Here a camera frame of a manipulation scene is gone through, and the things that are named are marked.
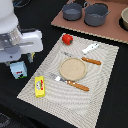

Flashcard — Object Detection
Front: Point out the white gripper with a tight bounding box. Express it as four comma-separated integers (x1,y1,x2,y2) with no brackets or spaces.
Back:
0,29,43,63

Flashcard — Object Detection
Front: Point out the blue milk carton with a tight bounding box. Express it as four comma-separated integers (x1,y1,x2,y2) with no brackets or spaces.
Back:
10,61,27,79

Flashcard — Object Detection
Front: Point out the yellow butter box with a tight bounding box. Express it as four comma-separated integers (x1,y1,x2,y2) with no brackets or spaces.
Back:
35,76,45,97

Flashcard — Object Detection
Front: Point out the red toy tomato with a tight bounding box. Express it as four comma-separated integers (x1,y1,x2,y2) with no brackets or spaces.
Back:
62,34,73,45

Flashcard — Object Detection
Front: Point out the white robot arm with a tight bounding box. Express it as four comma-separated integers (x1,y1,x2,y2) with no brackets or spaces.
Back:
0,0,43,63

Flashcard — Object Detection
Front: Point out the round wooden plate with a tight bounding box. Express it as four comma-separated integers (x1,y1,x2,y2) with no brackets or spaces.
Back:
59,57,87,81

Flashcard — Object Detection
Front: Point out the small grey pot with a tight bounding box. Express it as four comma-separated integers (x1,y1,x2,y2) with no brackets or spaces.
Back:
62,2,82,21

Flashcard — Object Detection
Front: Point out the beige woven placemat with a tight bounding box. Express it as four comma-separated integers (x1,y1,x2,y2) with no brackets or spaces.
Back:
18,36,118,128

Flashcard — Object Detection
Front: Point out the large grey pot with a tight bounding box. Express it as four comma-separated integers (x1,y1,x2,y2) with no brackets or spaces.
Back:
84,2,110,27

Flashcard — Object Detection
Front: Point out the pink brown mat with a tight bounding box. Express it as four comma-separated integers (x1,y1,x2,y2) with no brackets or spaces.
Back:
51,1,128,43

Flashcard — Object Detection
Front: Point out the beige bowl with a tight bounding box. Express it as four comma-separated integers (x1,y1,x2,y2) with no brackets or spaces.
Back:
121,7,128,30

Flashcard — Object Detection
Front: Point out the wooden handled fork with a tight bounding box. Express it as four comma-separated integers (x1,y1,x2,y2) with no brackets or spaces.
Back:
50,73,89,91

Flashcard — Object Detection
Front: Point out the wooden handled knife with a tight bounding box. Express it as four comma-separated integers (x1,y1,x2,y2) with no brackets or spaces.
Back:
61,52,101,65

